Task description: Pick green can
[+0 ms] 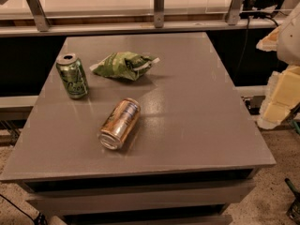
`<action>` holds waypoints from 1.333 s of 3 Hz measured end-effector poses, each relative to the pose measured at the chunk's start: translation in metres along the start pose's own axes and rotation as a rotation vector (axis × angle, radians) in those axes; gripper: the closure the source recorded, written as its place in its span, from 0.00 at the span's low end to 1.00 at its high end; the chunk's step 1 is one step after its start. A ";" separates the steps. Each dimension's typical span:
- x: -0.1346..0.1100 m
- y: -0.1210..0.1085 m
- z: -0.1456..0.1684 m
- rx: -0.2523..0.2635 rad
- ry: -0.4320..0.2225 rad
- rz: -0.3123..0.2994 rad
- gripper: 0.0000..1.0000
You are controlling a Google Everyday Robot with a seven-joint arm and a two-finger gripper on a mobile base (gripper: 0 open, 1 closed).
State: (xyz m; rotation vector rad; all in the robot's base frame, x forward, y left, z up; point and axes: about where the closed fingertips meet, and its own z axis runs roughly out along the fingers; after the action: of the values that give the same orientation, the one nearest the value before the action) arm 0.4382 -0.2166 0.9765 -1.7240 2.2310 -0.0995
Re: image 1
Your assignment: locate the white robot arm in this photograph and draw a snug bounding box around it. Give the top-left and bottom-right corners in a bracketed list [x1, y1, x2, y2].
[277, 3, 300, 66]

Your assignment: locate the gold soda can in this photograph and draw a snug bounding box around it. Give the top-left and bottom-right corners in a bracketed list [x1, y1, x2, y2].
[98, 97, 141, 150]

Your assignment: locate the green soda can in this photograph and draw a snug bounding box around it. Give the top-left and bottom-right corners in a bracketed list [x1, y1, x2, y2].
[55, 53, 89, 99]

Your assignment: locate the green chip bag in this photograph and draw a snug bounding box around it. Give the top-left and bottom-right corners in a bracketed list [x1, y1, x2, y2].
[90, 52, 160, 81]

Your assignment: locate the grey drawer cabinet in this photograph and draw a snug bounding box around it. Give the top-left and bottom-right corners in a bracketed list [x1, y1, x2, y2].
[1, 33, 275, 225]

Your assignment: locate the dark green tool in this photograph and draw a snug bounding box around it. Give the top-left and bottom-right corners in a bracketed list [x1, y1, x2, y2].
[283, 177, 300, 224]

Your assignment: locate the middle metal bracket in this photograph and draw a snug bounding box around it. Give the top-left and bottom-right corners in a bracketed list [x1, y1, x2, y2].
[154, 0, 164, 28]

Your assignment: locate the metal bracket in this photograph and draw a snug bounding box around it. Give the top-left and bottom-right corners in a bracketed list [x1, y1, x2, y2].
[225, 0, 244, 25]
[154, 0, 164, 28]
[26, 0, 50, 32]

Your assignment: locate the black hanging cable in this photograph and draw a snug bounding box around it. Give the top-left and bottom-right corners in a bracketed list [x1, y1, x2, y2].
[234, 11, 280, 80]

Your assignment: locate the left metal bracket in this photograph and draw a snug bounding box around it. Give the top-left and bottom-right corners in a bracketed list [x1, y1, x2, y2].
[26, 0, 50, 32]

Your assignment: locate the right metal bracket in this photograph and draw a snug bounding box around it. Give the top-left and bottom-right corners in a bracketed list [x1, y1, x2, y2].
[225, 0, 244, 25]

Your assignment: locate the black floor cable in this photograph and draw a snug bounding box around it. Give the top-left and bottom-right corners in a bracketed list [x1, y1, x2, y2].
[0, 193, 48, 225]

